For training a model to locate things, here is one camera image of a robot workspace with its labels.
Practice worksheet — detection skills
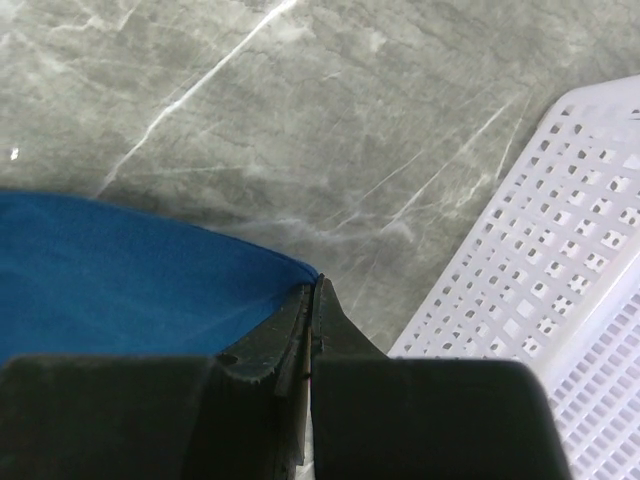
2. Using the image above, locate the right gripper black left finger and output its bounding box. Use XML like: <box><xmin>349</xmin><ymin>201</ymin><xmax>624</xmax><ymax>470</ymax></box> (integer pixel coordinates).
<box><xmin>1</xmin><ymin>286</ymin><xmax>312</xmax><ymax>479</ymax></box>

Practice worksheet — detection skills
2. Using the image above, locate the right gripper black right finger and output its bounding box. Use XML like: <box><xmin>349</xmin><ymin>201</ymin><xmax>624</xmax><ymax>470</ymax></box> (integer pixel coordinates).
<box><xmin>310</xmin><ymin>277</ymin><xmax>571</xmax><ymax>479</ymax></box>

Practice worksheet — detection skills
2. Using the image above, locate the blue cartoon print t-shirt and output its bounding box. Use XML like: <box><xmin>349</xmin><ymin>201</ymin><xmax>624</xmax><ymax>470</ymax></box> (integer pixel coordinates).
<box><xmin>1</xmin><ymin>191</ymin><xmax>318</xmax><ymax>359</ymax></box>

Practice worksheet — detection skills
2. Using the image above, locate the white plastic perforated basket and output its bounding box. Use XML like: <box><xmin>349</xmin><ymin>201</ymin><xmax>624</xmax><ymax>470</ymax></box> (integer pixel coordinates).
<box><xmin>390</xmin><ymin>76</ymin><xmax>639</xmax><ymax>479</ymax></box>

